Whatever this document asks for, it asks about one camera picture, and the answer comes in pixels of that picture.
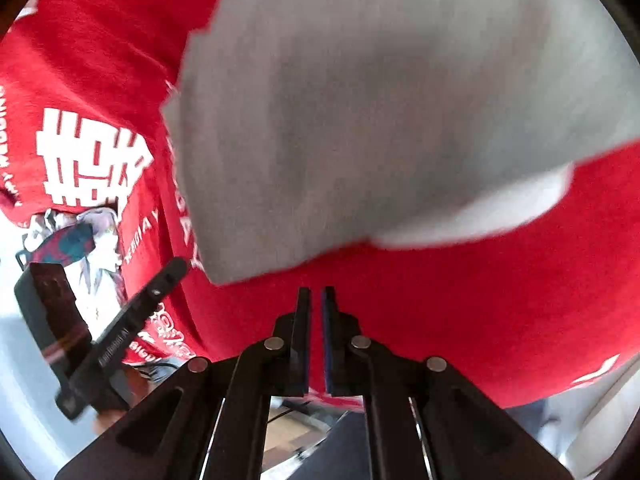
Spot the grey knit sweater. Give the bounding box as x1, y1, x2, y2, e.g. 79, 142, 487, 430
160, 0, 640, 287

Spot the brown cardboard box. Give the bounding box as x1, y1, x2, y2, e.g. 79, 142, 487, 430
261, 407, 332, 472

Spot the red printed blanket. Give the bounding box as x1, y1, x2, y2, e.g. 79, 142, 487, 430
0, 0, 640, 411

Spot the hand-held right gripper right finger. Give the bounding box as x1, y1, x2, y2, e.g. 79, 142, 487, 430
320, 286, 577, 480

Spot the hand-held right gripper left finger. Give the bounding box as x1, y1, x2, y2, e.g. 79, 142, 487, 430
54, 287, 312, 480

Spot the printed figure cloth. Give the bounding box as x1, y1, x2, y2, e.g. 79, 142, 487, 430
20, 207, 130, 333

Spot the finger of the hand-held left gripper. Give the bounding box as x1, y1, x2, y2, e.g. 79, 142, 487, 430
131, 256, 191, 313

